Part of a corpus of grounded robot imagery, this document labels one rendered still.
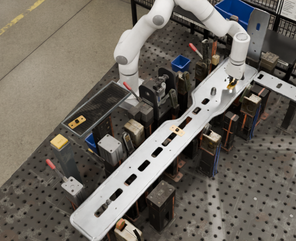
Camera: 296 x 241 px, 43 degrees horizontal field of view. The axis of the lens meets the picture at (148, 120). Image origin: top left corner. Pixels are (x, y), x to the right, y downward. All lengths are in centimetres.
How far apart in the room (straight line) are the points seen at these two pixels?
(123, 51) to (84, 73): 171
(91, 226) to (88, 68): 234
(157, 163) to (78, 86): 197
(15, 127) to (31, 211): 145
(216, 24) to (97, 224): 110
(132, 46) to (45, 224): 107
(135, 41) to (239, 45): 56
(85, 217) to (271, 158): 115
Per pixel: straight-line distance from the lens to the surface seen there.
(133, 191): 180
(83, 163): 228
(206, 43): 217
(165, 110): 212
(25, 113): 360
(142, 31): 204
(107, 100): 194
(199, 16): 190
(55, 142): 183
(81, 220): 177
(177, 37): 301
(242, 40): 199
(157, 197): 175
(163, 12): 188
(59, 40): 425
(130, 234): 165
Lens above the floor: 259
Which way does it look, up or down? 51 degrees down
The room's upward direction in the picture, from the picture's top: 4 degrees counter-clockwise
